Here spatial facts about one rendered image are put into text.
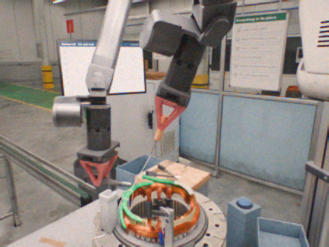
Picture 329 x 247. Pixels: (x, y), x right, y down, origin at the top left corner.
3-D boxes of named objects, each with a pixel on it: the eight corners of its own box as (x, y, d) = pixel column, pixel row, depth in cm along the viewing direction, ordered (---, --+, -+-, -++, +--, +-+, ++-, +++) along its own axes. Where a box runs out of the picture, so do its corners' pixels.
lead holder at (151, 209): (145, 217, 46) (144, 201, 45) (157, 206, 50) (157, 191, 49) (161, 224, 44) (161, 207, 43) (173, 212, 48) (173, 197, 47)
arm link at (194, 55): (216, 38, 47) (202, 33, 52) (185, 26, 44) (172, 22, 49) (202, 73, 50) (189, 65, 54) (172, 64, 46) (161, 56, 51)
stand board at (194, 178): (134, 183, 89) (134, 176, 88) (166, 165, 104) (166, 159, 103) (181, 202, 77) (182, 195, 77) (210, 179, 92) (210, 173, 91)
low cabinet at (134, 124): (181, 166, 343) (183, 78, 312) (154, 181, 302) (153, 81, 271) (130, 148, 406) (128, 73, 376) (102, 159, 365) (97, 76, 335)
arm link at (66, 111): (106, 71, 57) (106, 81, 65) (51, 70, 54) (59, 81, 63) (106, 124, 55) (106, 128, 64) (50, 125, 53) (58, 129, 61)
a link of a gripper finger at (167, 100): (143, 127, 53) (158, 86, 49) (149, 117, 59) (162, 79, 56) (174, 139, 53) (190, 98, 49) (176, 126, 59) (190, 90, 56)
